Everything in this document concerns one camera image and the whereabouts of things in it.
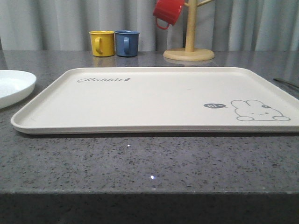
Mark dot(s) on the white round plate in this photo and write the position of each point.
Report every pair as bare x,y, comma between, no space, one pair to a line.
15,85

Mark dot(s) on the cream rabbit serving tray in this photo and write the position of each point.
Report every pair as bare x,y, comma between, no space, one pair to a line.
159,99

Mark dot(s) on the wooden mug tree stand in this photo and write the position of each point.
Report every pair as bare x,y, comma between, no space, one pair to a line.
190,53

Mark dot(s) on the blue enamel mug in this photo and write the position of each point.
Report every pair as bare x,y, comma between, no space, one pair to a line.
126,42

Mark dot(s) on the yellow enamel mug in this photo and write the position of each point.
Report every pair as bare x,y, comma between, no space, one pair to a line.
102,43

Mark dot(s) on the red enamel mug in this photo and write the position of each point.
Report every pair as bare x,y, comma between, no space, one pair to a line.
168,11

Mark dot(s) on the grey pleated curtain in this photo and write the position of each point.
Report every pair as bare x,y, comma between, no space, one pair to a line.
222,25

